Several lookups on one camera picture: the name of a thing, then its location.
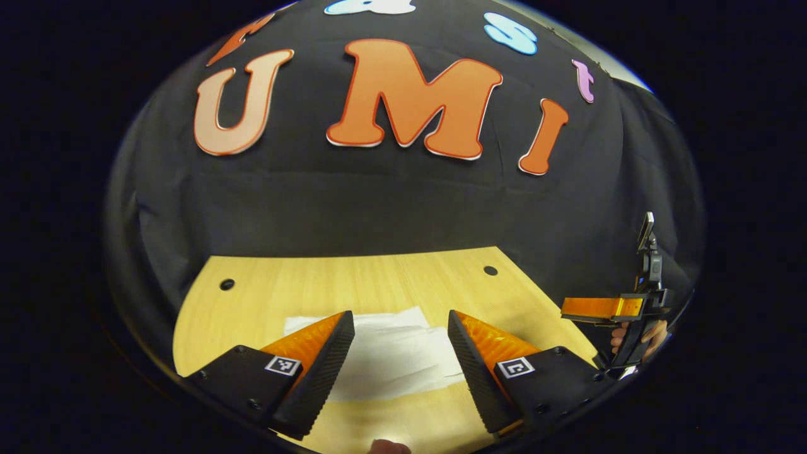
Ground white jeans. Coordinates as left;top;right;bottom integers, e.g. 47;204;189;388
284;307;467;403

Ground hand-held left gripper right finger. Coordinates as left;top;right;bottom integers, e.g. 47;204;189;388
448;309;615;439

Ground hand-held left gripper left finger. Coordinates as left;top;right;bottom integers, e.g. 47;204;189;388
186;310;356;441

